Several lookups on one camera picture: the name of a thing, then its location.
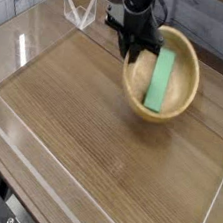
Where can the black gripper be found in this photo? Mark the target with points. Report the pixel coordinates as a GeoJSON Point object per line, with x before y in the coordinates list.
{"type": "Point", "coordinates": [136, 30]}

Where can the green rectangular block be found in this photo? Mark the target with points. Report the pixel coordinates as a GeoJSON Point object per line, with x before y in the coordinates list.
{"type": "Point", "coordinates": [159, 80]}

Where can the wooden oval bowl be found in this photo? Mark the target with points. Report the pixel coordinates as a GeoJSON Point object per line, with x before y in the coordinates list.
{"type": "Point", "coordinates": [182, 86]}

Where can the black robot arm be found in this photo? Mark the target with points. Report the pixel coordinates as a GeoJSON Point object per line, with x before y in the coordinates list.
{"type": "Point", "coordinates": [139, 5]}

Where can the clear acrylic corner bracket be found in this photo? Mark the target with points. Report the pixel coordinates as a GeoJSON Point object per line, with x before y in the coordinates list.
{"type": "Point", "coordinates": [79, 16]}

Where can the black metal bracket with screw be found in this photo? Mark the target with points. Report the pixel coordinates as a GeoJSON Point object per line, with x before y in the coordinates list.
{"type": "Point", "coordinates": [6, 214]}

